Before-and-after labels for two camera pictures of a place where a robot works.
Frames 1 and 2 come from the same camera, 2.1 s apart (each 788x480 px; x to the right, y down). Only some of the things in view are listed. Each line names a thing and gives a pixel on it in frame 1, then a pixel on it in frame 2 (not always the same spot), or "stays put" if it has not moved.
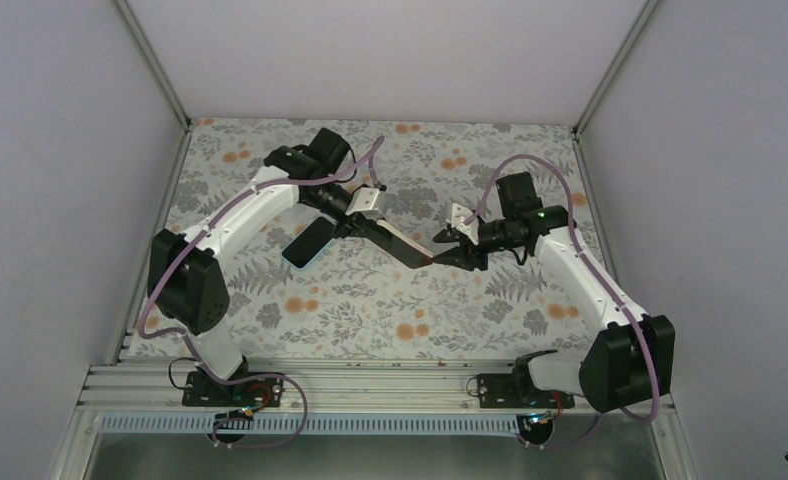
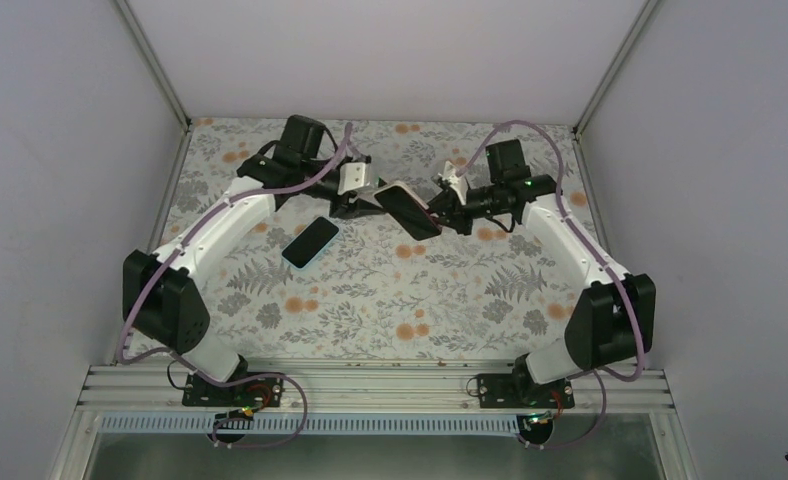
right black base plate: x=498 y=391 stays put
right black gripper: x=465 y=257 -> x=443 y=205
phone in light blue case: x=309 y=241 stays put
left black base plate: x=198 y=389 stays put
